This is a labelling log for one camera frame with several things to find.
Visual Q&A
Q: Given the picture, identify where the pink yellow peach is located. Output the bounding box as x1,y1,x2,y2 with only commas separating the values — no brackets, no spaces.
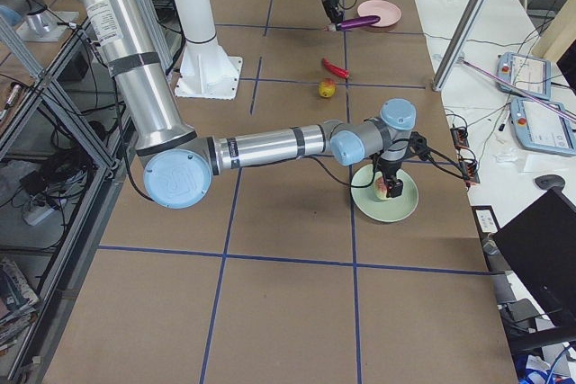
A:
373,176,389,201

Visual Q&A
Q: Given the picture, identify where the purple eggplant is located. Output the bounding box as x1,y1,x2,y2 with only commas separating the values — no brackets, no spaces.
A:
324,15,381,32

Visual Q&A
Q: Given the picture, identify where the red chili pepper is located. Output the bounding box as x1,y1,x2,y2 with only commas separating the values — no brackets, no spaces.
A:
321,58,349,79

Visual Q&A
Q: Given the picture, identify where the red yellow pomegranate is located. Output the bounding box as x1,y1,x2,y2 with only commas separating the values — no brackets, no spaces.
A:
318,78,337,99

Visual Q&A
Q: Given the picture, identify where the light green round plate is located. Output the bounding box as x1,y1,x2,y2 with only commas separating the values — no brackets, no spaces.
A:
351,165,419,223

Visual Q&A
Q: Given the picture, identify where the pink round plate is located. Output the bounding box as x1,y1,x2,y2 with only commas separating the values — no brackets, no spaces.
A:
356,0,402,28

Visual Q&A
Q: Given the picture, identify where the orange circuit board lower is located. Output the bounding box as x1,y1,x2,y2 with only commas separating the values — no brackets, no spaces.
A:
458,157,480,188

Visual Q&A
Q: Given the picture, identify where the orange circuit board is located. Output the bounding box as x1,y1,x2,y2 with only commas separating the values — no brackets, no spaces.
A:
450,126,469,149
458,157,480,188

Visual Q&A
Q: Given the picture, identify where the orange circuit board upper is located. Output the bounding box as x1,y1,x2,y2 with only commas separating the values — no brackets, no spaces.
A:
450,126,469,149

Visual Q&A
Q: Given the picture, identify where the white label card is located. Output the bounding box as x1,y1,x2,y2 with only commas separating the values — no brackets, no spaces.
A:
472,205,500,237

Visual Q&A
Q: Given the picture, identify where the black computer mouse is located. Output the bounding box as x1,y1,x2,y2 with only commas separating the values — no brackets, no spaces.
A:
534,174,565,191

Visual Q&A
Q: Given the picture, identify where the lower teach pendant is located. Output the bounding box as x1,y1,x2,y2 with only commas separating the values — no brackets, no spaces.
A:
510,96,575,156

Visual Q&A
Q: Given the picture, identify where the teach pendant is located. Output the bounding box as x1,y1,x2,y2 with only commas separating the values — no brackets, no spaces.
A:
497,52,552,101
510,96,575,156

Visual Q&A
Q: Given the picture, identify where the black monitor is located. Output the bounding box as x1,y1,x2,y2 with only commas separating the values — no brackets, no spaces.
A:
493,187,575,326

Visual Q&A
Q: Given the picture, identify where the upper teach pendant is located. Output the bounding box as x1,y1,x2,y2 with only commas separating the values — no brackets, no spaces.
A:
497,52,552,101

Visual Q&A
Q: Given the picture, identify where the white power strip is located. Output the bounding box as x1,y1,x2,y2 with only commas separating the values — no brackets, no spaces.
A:
22,204,55,227

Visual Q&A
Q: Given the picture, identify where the stack of magazines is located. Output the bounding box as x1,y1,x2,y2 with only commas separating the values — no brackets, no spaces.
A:
1,255,40,351

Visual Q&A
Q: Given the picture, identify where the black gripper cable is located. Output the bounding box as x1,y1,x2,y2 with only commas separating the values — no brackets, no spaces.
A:
305,131,469,190

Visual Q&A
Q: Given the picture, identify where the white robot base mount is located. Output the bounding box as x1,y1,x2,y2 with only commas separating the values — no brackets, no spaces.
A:
174,0,243,100

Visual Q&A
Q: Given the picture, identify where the aluminium frame post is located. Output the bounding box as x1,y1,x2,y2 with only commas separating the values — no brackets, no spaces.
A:
432,0,486,92

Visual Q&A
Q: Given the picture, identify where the aluminium side frame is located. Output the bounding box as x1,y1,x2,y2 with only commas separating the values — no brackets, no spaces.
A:
1,9,135,383

